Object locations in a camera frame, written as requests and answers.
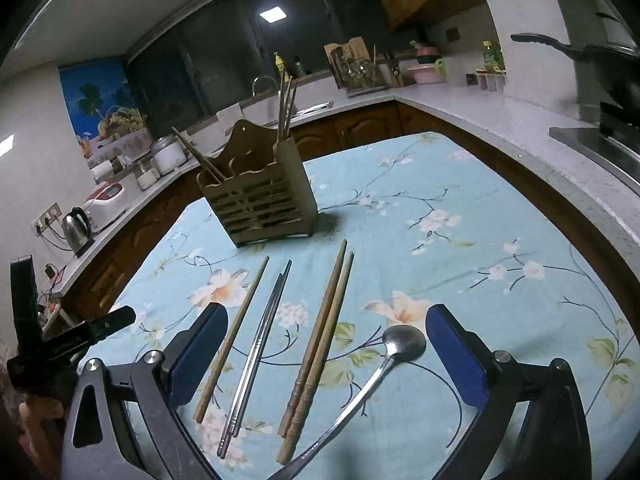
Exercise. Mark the white dish towel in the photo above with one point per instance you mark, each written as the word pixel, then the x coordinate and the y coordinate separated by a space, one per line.
pixel 229 112

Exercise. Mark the pink cooking pot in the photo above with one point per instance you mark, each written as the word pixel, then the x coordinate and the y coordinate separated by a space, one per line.
pixel 425 70

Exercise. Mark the glass storage jar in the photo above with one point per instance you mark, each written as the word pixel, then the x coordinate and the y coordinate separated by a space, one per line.
pixel 146 176

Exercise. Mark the black frying pan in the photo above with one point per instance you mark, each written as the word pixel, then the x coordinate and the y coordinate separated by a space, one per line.
pixel 615 75

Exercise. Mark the carved wooden chopstick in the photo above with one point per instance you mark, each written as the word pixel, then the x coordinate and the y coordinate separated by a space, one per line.
pixel 318 320
pixel 326 330

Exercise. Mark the dark kitchen window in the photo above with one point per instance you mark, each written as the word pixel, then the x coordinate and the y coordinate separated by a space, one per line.
pixel 200 50

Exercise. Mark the white kitchen countertop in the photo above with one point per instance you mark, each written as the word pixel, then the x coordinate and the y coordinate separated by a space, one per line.
pixel 500 125

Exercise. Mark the dark wall outlet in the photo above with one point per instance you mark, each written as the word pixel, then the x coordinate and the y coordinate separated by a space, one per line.
pixel 452 34

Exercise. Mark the steel kitchen sink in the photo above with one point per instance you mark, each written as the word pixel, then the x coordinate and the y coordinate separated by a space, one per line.
pixel 315 108

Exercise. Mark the person's left hand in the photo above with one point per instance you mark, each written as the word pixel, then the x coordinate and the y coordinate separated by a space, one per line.
pixel 42 430

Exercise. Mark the dish drying rack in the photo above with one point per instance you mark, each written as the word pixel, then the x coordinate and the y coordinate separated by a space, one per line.
pixel 357 70

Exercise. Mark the white and red appliance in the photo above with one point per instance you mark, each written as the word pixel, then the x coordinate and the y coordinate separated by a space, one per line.
pixel 104 205

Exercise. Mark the white paper roll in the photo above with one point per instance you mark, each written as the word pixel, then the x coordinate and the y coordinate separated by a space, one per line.
pixel 101 171

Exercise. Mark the grey range hood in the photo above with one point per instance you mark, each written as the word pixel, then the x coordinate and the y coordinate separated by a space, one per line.
pixel 565 5

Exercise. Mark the black charger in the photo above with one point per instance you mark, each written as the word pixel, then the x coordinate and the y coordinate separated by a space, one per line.
pixel 50 270

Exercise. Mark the wooden utensil holder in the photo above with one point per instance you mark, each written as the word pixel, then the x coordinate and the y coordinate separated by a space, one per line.
pixel 260 200

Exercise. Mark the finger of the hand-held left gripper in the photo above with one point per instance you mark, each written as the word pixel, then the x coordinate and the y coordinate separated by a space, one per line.
pixel 116 321
pixel 25 300

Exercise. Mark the metal spoon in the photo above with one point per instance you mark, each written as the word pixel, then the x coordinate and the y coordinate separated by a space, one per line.
pixel 404 342

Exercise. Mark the steel electric kettle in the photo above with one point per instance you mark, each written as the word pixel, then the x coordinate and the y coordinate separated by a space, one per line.
pixel 77 232

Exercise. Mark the floral blue tablecloth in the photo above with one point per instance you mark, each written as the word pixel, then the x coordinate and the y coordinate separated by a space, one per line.
pixel 450 260

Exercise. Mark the yellow dish soap bottle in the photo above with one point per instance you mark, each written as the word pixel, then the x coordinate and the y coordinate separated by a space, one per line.
pixel 279 66

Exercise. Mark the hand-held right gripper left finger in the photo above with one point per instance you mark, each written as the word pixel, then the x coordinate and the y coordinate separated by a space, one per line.
pixel 197 355

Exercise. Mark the green kitchen tool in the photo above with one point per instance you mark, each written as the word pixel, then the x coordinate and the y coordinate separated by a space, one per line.
pixel 440 69

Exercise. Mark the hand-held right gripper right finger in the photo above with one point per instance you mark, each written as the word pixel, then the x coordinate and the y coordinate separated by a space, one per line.
pixel 455 355

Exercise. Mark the tropical fruit wall poster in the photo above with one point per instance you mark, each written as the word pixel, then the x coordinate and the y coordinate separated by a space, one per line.
pixel 100 105

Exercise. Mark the wall socket strip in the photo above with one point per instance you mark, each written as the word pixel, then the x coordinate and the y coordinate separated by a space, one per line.
pixel 46 218

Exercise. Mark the row of spice jars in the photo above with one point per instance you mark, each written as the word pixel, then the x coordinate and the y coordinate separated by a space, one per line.
pixel 491 81

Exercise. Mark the small dark bottle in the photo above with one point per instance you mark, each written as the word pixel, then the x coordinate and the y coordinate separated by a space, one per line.
pixel 299 67

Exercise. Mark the chrome sink faucet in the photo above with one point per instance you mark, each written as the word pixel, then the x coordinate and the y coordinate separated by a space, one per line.
pixel 260 82

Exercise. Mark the metal chopstick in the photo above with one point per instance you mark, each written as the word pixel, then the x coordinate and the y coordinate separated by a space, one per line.
pixel 264 346
pixel 255 355

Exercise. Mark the steel gas stove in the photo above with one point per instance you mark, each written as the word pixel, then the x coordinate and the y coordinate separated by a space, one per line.
pixel 600 147

